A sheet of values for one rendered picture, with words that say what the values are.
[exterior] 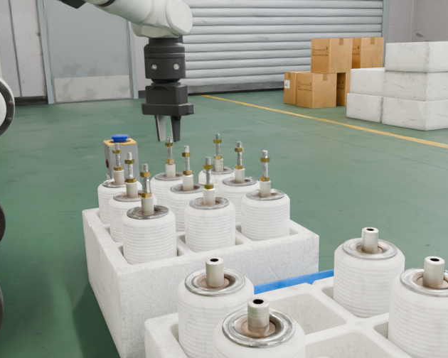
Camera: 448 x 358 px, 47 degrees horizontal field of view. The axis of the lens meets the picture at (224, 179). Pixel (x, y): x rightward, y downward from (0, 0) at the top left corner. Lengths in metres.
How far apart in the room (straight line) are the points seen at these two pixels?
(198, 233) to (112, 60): 5.19
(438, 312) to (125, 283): 0.48
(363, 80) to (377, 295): 3.26
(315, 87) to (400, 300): 4.05
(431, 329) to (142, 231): 0.48
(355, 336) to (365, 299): 0.06
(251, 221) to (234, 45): 5.50
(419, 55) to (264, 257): 2.65
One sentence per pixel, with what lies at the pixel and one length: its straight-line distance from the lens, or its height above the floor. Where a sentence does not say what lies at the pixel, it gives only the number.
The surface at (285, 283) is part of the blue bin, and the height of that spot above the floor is 0.11.
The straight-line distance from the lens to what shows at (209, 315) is 0.61.
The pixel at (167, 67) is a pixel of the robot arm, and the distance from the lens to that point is 1.10.
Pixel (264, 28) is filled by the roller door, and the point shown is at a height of 0.77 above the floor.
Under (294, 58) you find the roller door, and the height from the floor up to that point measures 0.39.
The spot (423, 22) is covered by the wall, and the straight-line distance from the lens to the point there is 7.83.
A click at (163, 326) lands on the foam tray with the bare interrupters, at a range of 0.70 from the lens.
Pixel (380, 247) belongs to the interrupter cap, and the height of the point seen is 0.25.
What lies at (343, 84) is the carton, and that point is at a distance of 4.83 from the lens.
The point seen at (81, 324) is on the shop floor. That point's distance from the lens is 1.11.
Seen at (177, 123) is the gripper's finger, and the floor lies 0.38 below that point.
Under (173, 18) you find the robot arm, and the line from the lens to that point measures 1.07.
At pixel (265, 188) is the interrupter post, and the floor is 0.27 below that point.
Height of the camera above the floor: 0.53
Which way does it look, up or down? 14 degrees down
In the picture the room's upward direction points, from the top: 2 degrees counter-clockwise
